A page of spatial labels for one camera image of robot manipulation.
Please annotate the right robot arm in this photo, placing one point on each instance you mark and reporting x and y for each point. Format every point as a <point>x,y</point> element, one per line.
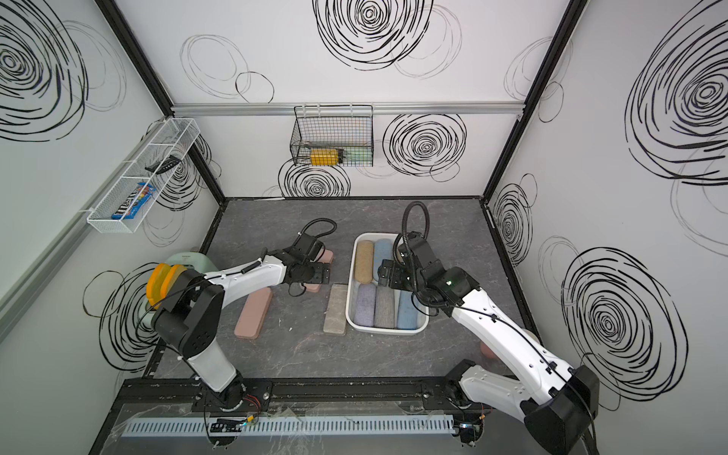
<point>557,402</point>

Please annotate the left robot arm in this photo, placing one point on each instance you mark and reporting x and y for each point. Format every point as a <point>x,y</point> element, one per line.
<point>188,304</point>

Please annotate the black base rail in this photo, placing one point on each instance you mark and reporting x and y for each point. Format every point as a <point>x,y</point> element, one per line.
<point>261,394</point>

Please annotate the light blue glasses case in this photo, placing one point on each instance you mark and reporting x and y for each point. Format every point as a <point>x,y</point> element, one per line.
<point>407,311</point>
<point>382,252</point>

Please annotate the black remote on shelf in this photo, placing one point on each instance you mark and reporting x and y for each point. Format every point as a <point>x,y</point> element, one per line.
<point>164,165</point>

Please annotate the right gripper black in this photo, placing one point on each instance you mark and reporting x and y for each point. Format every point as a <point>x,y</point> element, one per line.
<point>395,279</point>

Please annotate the green item in basket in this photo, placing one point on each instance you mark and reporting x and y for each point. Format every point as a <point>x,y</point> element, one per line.
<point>357,156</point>

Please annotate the left orange toast slice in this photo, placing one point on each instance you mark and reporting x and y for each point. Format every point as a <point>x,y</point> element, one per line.
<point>156,288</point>

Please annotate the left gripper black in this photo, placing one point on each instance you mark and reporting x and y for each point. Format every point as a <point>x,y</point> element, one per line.
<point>320,268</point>

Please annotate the white slotted cable duct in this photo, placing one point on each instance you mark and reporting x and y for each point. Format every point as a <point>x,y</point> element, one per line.
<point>290,426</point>

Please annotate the mint green toaster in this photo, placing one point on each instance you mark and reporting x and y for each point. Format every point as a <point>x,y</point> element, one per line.
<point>193,261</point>

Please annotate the orange toast slice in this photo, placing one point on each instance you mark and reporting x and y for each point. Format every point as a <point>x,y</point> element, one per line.
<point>156,288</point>
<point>168,277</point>

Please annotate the purple fabric glasses case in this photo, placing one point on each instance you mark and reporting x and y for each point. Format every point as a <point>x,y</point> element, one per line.
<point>364,314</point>

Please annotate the tan fabric glasses case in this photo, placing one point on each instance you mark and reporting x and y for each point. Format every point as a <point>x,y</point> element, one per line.
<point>363,271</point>

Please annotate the aluminium wall rail back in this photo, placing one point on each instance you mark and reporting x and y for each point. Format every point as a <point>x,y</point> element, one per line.
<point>244,109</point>

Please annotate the white wire wall shelf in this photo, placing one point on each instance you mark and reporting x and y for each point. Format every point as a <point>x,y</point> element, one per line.
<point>176,137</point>

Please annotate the white plastic storage tray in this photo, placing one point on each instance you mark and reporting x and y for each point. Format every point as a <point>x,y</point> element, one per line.
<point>353,286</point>

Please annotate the grey fabric glasses case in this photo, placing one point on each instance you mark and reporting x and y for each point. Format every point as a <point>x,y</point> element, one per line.
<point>384,308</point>

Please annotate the aluminium wall rail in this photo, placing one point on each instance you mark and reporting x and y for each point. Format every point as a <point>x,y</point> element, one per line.
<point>32,283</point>
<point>244,109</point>

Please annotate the aluminium wall rail left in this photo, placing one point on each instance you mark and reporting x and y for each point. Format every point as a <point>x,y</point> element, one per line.
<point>32,283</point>

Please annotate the pink glasses case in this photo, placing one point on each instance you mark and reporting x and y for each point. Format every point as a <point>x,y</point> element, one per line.
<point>254,311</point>
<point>325,258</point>

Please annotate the yellow item in basket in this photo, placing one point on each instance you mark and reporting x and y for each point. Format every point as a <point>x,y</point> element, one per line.
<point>325,157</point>

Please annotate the black wire wall basket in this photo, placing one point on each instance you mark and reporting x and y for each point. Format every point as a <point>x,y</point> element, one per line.
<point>329,132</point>

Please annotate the right orange toast slice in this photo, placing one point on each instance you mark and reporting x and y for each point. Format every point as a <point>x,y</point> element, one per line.
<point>168,277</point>

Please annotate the blue candy packet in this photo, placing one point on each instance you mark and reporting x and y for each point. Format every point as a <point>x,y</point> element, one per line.
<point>140,195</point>

